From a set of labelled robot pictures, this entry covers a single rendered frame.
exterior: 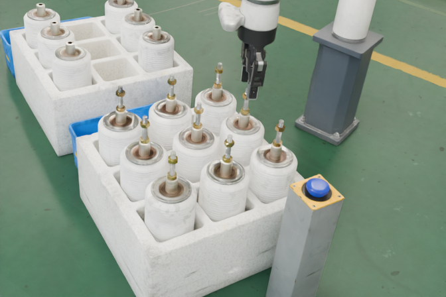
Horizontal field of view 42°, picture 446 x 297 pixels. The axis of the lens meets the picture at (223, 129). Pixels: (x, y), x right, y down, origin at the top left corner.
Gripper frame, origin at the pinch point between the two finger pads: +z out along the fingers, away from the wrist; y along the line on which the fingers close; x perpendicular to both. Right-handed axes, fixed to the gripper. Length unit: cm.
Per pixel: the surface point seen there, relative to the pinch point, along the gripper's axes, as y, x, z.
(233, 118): 1.9, 2.1, 10.1
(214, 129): 6.1, 5.2, 16.0
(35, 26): 48, 50, 12
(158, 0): 121, 13, 35
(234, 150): -4.1, 2.2, 14.2
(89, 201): -1.0, 33.7, 31.0
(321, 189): -29.7, -7.8, 2.5
